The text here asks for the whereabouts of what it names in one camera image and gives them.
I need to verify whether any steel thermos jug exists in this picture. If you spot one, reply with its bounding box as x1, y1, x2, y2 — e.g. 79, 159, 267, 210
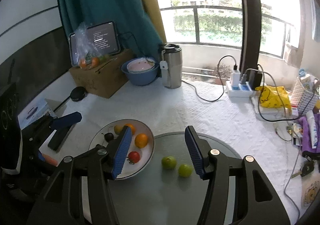
159, 43, 183, 89

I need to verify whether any tablet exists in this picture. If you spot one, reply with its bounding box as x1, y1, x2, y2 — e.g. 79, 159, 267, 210
69, 21, 122, 67

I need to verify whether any white plate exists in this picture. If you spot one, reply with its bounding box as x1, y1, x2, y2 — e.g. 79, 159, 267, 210
89, 119, 155, 179

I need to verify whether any white tube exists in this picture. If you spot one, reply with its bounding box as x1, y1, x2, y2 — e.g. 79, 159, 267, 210
306, 110, 320, 150

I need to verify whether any white woven basket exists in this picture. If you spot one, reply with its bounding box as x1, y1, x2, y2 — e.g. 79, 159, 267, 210
290, 76, 319, 116

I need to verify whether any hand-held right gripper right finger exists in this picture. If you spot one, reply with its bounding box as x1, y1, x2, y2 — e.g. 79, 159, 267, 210
184, 126, 292, 225

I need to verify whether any orange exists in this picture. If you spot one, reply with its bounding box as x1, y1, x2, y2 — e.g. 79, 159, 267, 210
124, 123, 136, 136
134, 133, 149, 149

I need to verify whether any grey cable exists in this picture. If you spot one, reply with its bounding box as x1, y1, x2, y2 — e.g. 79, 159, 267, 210
284, 145, 304, 223

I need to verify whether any dark cherry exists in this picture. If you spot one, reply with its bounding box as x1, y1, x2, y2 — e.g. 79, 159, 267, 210
101, 126, 115, 143

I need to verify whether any balcony railing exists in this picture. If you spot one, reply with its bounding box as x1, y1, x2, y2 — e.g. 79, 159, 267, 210
160, 6, 290, 59

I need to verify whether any pink plate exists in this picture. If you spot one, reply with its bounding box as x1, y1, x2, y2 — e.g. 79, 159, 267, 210
126, 57, 157, 73

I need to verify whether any person's left hand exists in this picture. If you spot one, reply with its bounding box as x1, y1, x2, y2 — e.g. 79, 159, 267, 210
41, 154, 60, 166

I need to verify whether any black charger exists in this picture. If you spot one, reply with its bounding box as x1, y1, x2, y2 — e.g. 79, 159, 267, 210
246, 70, 263, 90

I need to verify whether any yellow curtain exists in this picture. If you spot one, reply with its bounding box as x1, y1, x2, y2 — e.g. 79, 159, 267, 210
130, 0, 168, 46

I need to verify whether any grey round plate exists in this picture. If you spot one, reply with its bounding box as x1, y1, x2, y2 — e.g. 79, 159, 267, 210
82, 131, 247, 225

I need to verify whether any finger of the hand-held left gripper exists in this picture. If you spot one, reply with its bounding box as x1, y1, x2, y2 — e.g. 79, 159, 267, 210
21, 111, 83, 141
24, 140, 47, 164

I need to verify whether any dark door frame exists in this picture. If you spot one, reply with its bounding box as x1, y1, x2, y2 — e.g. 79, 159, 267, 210
236, 0, 262, 72

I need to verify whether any white charger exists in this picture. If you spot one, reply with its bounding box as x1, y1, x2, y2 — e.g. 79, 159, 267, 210
230, 64, 242, 88

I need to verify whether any black phone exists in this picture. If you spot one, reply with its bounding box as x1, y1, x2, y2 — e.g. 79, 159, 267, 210
47, 125, 76, 154

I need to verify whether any black charger cable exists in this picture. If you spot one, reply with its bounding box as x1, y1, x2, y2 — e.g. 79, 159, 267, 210
255, 64, 301, 122

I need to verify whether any black power cable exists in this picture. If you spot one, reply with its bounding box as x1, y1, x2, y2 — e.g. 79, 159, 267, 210
181, 55, 237, 102

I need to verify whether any white power strip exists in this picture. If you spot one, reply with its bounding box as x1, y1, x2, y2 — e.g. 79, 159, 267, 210
226, 80, 255, 98

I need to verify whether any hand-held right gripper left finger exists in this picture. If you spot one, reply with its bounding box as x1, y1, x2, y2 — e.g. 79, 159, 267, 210
26, 126, 133, 225

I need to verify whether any yellow plastic bag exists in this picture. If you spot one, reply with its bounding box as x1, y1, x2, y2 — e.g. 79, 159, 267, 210
255, 86, 292, 114

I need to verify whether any black tablet cable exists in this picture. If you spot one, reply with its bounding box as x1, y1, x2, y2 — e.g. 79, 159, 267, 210
117, 32, 141, 59

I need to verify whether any green lime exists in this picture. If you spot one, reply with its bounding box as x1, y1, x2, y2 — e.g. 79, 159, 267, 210
178, 163, 193, 178
161, 156, 177, 170

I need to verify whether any printed card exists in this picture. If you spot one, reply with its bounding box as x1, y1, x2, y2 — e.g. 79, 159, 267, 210
301, 181, 318, 208

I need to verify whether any blue bowl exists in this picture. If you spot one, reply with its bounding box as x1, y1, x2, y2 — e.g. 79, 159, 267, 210
121, 58, 160, 86

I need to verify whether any purple cloth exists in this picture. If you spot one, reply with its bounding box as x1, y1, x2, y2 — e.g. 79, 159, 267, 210
297, 114, 320, 154

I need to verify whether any black car key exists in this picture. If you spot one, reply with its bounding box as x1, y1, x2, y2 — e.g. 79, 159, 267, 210
291, 161, 316, 178

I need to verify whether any clear plastic bag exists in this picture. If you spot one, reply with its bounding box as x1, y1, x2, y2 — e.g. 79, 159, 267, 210
74, 22, 112, 69

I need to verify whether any small carton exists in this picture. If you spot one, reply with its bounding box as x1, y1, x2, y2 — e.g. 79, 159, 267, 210
299, 68, 313, 86

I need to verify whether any red tomato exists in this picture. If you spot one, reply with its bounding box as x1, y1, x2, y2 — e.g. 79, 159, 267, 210
127, 151, 141, 165

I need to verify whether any cardboard box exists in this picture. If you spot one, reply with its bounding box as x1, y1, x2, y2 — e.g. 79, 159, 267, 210
69, 49, 135, 99

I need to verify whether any light blue box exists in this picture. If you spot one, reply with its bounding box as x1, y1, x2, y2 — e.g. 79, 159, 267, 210
19, 98, 54, 130

